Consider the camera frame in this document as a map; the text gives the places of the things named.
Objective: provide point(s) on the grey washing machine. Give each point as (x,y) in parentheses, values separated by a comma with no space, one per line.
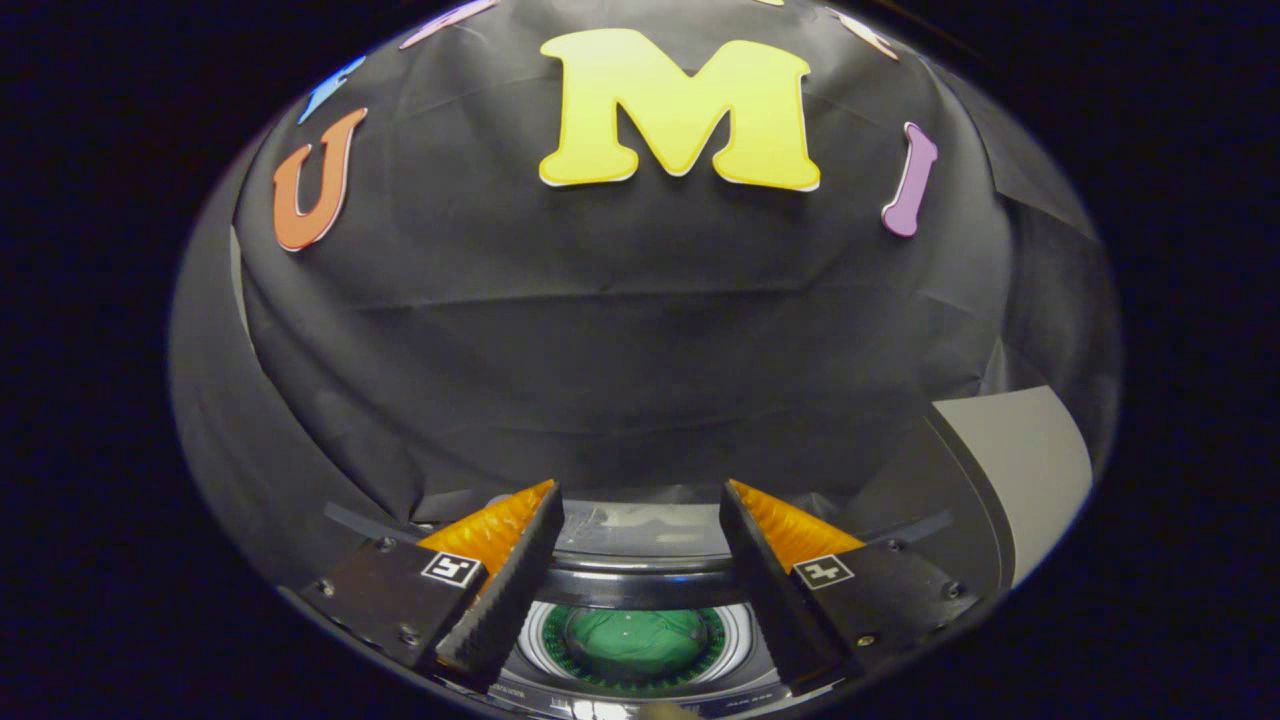
(560,699)

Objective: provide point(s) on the beige cabinet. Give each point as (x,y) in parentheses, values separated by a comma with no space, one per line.
(1030,470)

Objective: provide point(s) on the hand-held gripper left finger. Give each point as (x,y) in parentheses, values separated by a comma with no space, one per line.
(515,590)

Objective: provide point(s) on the green polo shirt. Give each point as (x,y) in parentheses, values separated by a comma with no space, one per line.
(635,645)

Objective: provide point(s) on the black backdrop cloth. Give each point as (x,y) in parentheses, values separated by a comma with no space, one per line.
(600,350)

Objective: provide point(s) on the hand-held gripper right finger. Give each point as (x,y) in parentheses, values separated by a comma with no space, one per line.
(770,590)

